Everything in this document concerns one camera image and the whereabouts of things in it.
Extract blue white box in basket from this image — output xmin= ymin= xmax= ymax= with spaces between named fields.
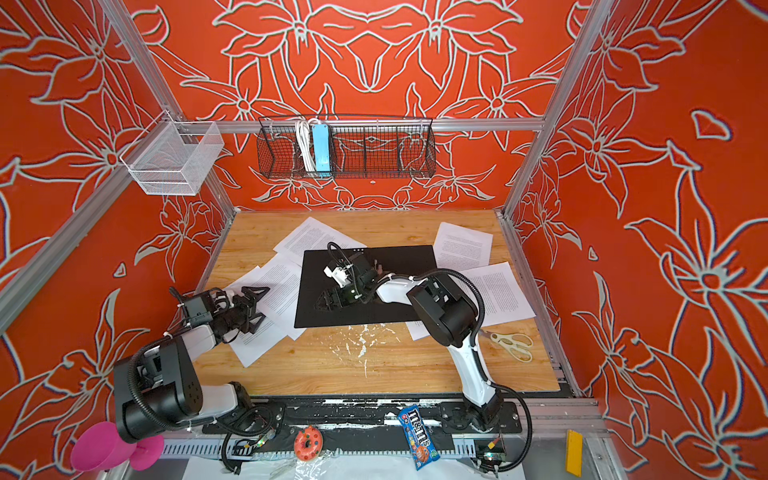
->
xmin=312 ymin=123 xmax=331 ymax=176

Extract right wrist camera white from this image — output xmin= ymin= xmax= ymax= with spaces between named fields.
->
xmin=323 ymin=266 xmax=352 ymax=288

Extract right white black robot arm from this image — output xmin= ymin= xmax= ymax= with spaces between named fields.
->
xmin=315 ymin=252 xmax=533 ymax=475

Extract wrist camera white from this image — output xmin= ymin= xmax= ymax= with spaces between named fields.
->
xmin=323 ymin=266 xmax=352 ymax=288
xmin=208 ymin=288 xmax=231 ymax=311

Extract yellow block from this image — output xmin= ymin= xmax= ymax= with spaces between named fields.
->
xmin=565 ymin=430 xmax=583 ymax=478

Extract pink plastic goblet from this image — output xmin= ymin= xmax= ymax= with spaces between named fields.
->
xmin=70 ymin=422 xmax=165 ymax=472

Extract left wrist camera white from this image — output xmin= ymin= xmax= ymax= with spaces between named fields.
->
xmin=208 ymin=288 xmax=231 ymax=311

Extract small circuit board with wires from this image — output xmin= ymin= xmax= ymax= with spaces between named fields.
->
xmin=476 ymin=436 xmax=507 ymax=474

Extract red donut toy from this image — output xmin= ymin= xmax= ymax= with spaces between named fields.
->
xmin=293 ymin=426 xmax=323 ymax=462

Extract black wire basket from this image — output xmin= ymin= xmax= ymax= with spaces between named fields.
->
xmin=255 ymin=115 xmax=437 ymax=180

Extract blue folder black inside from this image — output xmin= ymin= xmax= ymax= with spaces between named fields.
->
xmin=294 ymin=245 xmax=436 ymax=328

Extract white scissors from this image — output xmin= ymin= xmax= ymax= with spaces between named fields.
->
xmin=483 ymin=331 xmax=534 ymax=363

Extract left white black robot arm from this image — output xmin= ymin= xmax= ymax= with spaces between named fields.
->
xmin=113 ymin=286 xmax=271 ymax=444

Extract clear plastic bin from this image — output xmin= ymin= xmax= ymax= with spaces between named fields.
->
xmin=120 ymin=121 xmax=224 ymax=196

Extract white cable in basket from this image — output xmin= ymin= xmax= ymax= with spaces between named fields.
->
xmin=294 ymin=119 xmax=319 ymax=175

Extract blue m&m's candy bag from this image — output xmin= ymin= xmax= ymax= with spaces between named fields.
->
xmin=397 ymin=405 xmax=440 ymax=470

